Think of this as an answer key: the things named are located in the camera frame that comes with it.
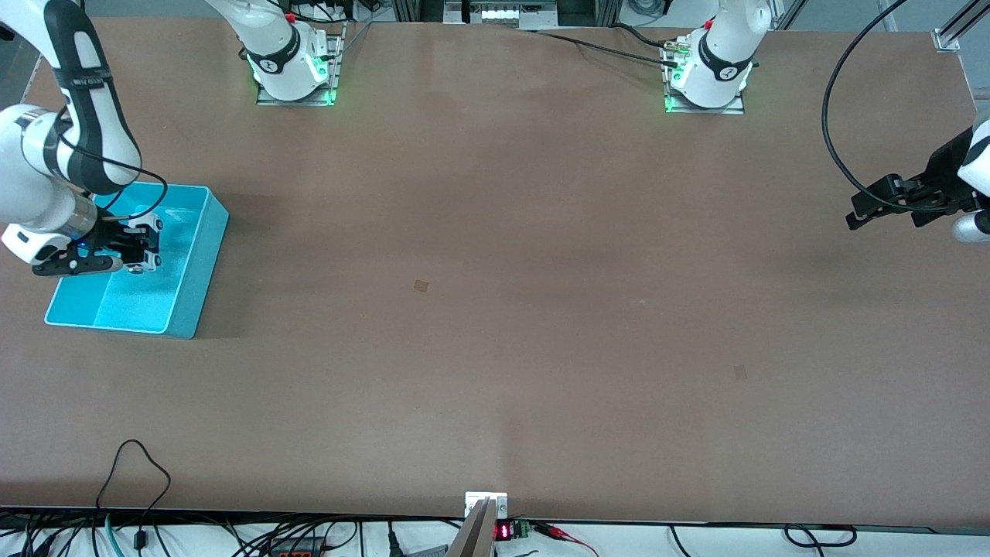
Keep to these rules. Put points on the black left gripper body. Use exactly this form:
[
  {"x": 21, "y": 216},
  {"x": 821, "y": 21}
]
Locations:
[{"x": 944, "y": 169}]

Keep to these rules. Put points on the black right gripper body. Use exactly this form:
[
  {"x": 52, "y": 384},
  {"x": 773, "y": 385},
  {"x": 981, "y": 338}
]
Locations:
[{"x": 110, "y": 234}]

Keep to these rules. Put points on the white jeep toy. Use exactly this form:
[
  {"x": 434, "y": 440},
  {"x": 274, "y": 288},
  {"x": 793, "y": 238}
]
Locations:
[{"x": 143, "y": 224}]

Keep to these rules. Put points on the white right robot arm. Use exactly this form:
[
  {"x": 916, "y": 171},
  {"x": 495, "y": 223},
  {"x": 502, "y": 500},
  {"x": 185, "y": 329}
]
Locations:
[{"x": 31, "y": 178}]

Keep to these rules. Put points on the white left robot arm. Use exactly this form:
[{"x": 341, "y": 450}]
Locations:
[{"x": 719, "y": 70}]

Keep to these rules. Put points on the turquoise plastic bin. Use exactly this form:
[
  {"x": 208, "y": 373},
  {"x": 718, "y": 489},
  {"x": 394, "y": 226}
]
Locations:
[{"x": 131, "y": 302}]

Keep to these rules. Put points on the black power strip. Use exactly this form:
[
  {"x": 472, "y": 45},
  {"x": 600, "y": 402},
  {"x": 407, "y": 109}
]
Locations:
[{"x": 298, "y": 553}]

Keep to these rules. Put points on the white mounting plate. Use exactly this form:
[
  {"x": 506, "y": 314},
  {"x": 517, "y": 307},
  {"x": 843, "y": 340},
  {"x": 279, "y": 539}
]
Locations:
[{"x": 486, "y": 499}]

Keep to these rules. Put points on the white control box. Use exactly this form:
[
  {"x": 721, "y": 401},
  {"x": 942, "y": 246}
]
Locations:
[{"x": 503, "y": 14}]

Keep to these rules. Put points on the red LED display module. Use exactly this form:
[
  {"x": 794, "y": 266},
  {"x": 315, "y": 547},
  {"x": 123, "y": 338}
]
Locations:
[{"x": 503, "y": 532}]

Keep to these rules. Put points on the red clip leads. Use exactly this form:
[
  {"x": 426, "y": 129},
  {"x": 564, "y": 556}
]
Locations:
[{"x": 553, "y": 531}]

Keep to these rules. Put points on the green terminal block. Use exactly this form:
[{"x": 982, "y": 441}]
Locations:
[{"x": 522, "y": 529}]

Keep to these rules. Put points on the aluminium corner bracket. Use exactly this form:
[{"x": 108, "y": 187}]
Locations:
[{"x": 945, "y": 40}]

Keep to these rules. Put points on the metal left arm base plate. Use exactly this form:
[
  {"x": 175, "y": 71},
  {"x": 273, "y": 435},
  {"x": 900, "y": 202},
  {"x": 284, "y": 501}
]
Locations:
[{"x": 735, "y": 110}]

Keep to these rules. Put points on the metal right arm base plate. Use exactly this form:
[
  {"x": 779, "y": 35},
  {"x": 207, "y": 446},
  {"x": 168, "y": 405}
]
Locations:
[{"x": 271, "y": 99}]

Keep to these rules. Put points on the aluminium mount bar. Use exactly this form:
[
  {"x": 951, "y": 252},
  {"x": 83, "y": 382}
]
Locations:
[{"x": 473, "y": 538}]

